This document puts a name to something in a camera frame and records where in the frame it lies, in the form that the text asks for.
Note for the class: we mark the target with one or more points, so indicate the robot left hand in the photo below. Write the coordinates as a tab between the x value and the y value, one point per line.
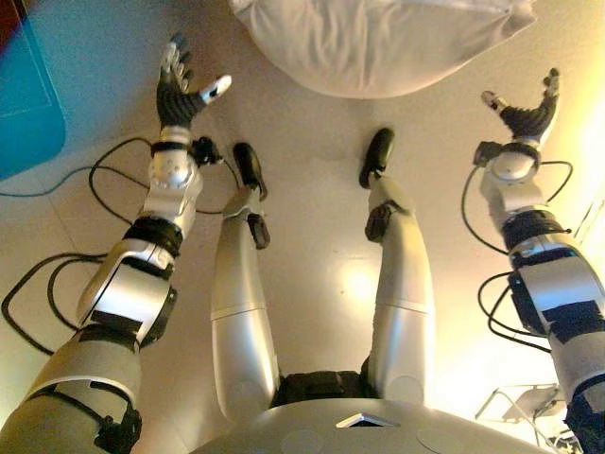
175	106

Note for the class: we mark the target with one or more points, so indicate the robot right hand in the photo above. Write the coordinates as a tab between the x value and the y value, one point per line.
529	123

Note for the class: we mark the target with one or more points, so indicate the white tasselled cushion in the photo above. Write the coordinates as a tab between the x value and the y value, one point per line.
378	42

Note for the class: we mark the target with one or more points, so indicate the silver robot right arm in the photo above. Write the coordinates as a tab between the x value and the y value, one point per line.
553	284

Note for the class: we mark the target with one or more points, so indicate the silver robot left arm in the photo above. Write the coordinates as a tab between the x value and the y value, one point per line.
123	293

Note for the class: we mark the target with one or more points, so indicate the glossy reflective cabinet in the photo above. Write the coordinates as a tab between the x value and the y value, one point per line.
23	104

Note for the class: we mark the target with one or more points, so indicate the silver robot right leg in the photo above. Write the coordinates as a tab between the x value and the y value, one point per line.
402	307

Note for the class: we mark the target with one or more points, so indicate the silver robot leg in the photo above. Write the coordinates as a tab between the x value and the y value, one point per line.
241	331
402	307

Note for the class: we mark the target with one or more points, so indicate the silver robot left leg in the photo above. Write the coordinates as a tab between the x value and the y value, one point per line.
241	331

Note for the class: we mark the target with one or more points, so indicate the grey robot torso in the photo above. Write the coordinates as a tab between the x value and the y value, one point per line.
331	425

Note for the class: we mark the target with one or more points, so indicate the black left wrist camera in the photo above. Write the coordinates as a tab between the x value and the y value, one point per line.
205	151

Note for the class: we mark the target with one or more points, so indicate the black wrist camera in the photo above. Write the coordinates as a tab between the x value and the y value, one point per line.
483	153
205	151

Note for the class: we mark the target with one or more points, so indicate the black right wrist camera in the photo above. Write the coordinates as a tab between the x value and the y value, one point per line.
483	153

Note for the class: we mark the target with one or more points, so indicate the white metal frame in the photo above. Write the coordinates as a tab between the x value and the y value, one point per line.
520	402

